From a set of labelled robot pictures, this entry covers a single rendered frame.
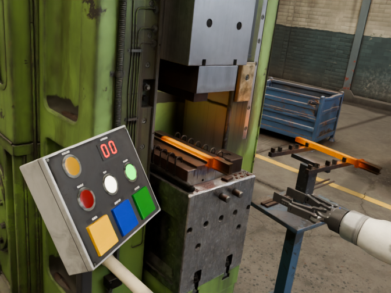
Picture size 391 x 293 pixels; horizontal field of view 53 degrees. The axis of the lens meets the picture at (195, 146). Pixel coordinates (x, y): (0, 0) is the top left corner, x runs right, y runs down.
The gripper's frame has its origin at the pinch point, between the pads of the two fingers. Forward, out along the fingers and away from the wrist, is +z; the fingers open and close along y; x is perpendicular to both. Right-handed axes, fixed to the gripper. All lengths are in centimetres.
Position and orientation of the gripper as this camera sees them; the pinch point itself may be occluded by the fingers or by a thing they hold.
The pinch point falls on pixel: (287, 196)
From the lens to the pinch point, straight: 133.5
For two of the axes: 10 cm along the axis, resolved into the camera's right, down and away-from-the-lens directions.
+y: 7.3, -1.4, 6.7
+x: 1.1, -9.4, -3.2
